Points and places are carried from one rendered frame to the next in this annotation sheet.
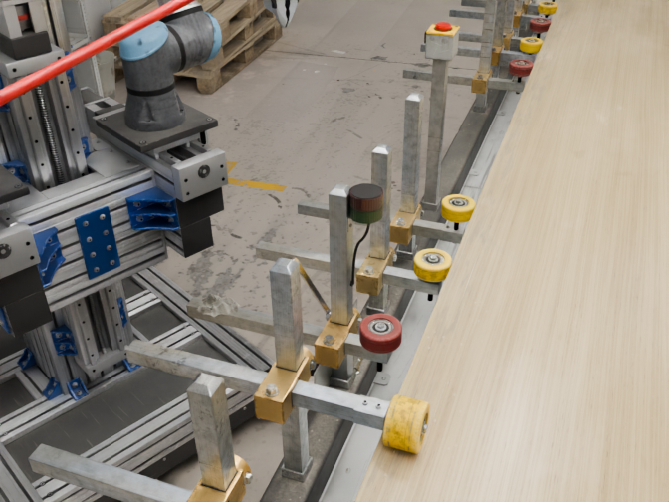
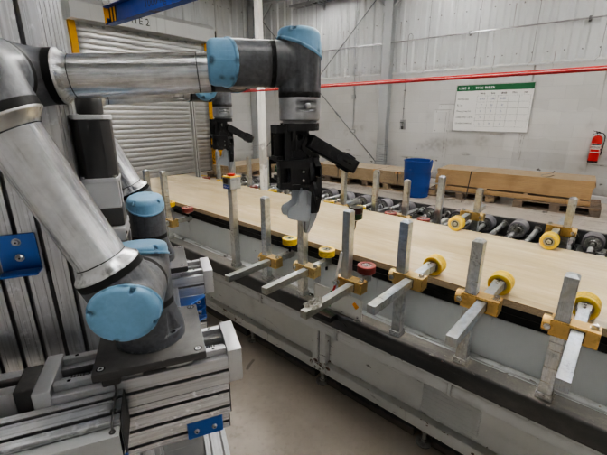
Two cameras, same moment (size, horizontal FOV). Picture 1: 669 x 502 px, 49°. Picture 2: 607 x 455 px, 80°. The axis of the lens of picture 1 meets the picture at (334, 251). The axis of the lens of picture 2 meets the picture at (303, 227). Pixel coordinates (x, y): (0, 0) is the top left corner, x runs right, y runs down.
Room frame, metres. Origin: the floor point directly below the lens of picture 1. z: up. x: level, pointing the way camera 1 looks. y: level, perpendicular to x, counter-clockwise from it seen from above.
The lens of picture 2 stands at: (0.81, 1.37, 1.53)
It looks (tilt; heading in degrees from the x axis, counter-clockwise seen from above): 17 degrees down; 291
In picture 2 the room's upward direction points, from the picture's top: straight up
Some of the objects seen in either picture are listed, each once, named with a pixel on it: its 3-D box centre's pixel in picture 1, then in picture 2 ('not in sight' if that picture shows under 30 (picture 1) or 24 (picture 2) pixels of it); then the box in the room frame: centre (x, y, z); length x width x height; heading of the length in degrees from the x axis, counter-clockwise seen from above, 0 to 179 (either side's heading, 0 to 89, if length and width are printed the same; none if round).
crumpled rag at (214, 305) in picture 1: (217, 302); (314, 301); (1.20, 0.24, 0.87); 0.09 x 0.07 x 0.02; 69
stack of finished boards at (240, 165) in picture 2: not in sight; (256, 163); (5.59, -7.49, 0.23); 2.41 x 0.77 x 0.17; 74
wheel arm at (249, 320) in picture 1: (286, 329); (339, 293); (1.14, 0.10, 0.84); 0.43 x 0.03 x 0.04; 69
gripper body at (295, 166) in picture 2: not in sight; (295, 156); (1.07, 0.74, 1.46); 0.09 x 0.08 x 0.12; 42
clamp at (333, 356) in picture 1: (339, 335); (350, 283); (1.12, -0.01, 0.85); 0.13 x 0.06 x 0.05; 159
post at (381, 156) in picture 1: (379, 243); (303, 257); (1.38, -0.10, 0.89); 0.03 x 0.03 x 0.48; 69
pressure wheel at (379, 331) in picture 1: (380, 347); (366, 275); (1.07, -0.08, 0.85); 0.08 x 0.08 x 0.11
